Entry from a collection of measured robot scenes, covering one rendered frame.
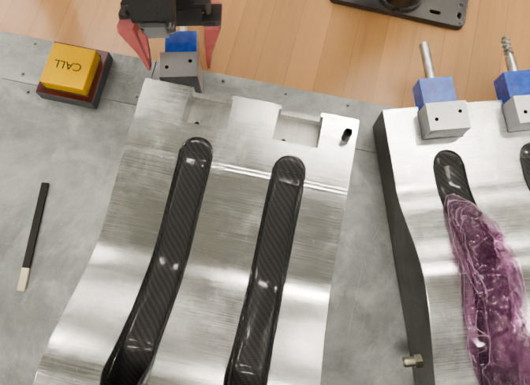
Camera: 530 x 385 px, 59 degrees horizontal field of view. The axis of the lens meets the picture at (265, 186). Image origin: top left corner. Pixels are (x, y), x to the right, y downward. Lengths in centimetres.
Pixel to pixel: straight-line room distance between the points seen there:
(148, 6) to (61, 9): 31
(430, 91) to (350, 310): 29
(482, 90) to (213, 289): 47
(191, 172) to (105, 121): 18
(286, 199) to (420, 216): 16
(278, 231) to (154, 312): 16
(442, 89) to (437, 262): 22
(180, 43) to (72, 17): 19
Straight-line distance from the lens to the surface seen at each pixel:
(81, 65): 68
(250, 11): 74
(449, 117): 60
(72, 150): 68
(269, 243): 52
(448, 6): 78
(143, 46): 65
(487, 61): 76
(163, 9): 50
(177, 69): 63
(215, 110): 59
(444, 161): 62
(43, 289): 66
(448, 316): 54
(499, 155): 64
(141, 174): 55
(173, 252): 53
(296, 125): 58
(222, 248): 52
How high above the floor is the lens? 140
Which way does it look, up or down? 75 degrees down
